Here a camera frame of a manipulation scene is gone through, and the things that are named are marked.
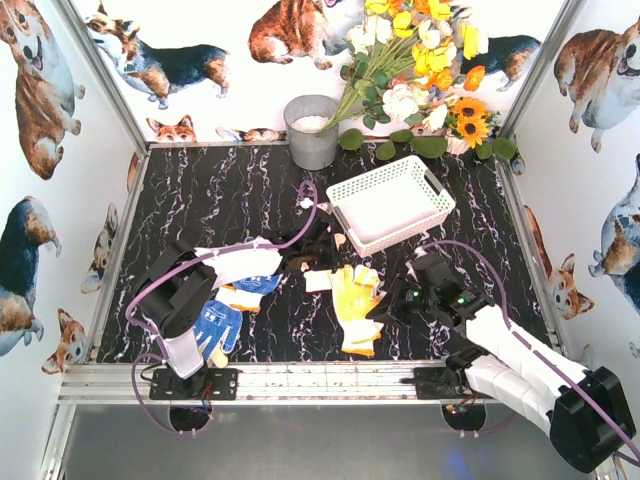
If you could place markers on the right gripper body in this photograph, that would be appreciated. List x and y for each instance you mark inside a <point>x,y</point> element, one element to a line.
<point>398,300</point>

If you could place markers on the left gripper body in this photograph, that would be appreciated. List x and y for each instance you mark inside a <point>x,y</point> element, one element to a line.
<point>316,245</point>

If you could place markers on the cream knit glove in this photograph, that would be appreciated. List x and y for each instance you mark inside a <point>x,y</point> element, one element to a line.
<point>320,277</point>

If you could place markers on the yellow coated work glove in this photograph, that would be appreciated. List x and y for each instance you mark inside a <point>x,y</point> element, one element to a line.
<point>355,292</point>

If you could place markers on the blue dotted glove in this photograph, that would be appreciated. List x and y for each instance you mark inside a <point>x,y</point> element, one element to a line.
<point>246,294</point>
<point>218,325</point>

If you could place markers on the white glove orange cuff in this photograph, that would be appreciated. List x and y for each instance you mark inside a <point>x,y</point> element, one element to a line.
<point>360,335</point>

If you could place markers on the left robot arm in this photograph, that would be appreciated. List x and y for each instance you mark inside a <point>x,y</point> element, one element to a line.
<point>192,300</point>

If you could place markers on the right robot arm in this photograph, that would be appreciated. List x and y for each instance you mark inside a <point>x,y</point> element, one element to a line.
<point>583,412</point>

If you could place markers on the white plastic storage basket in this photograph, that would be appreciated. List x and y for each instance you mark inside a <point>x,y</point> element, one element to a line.
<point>390,204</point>

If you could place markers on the grey metal bucket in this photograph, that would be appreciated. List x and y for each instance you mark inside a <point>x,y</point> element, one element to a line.
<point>312,138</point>

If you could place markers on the cream glove under blue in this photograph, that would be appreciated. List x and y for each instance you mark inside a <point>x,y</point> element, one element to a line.
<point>217,359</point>

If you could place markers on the sunflower pot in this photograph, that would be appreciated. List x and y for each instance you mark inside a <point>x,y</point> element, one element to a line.
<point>468,124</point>

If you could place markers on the artificial flower bouquet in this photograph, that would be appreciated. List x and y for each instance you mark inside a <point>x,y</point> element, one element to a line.
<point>405,59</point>

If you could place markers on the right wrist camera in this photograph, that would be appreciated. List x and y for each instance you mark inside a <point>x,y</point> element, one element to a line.
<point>417,257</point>

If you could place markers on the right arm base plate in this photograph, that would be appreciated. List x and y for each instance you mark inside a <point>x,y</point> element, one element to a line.
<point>443,383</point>

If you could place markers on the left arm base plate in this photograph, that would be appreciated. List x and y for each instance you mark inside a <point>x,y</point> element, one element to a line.
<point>206,383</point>

